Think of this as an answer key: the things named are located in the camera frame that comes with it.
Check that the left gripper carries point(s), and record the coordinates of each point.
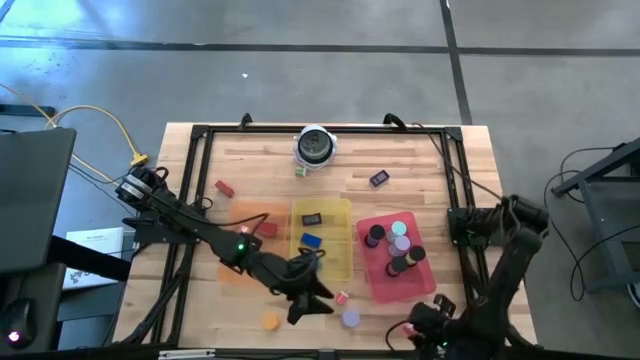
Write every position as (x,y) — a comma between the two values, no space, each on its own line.
(300,277)

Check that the blue rectangular item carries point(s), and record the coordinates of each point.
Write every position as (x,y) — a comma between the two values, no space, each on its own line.
(311,240)

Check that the black-capped purple hourglass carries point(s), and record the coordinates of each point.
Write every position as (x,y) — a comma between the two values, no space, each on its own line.
(376,232)

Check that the lavender sand hourglass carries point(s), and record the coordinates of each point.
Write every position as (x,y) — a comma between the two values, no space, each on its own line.
(402,243)
(351,318)

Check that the teal-capped sand hourglass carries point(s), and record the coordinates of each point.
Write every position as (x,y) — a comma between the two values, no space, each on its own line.
(398,228)

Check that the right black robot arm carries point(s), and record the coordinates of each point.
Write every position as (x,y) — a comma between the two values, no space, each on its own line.
(515,260)

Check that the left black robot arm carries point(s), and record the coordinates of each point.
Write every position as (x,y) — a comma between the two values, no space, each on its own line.
(200,227)

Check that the red white USB charger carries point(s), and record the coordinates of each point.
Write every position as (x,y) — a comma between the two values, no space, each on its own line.
(342,298)

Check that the orange-capped sand hourglass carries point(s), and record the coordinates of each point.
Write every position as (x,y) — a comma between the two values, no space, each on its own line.
(271,321)

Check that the yellow translucent plastic bin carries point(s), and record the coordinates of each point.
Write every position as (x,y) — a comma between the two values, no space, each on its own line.
(335,225)

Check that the black rectangular display gadget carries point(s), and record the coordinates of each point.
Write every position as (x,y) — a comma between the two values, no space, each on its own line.
(311,219)

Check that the red translucent plastic bin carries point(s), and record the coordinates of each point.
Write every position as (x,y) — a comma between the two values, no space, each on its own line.
(405,290)

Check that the orange translucent plastic bin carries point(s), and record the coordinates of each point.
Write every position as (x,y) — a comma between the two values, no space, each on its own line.
(272,210)

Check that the silver bar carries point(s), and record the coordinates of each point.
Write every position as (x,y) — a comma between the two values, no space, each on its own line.
(185,354)

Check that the small green white cube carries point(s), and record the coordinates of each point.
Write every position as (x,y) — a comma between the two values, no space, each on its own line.
(300,171)

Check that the small black block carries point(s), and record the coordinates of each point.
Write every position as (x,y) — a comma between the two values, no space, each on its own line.
(379,178)

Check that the round black white device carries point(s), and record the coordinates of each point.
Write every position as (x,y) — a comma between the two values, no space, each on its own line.
(315,145)

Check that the black bar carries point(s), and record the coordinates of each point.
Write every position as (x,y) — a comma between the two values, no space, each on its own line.
(90,260)

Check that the white booklet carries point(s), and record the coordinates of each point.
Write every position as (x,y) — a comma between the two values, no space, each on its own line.
(95,240)

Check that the black computer mouse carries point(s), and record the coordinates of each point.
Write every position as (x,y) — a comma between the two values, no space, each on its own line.
(20,320)

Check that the dark metal cart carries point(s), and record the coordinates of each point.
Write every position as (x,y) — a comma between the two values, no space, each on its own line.
(607,235)

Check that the black table frame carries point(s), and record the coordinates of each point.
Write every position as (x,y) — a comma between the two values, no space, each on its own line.
(350,130)

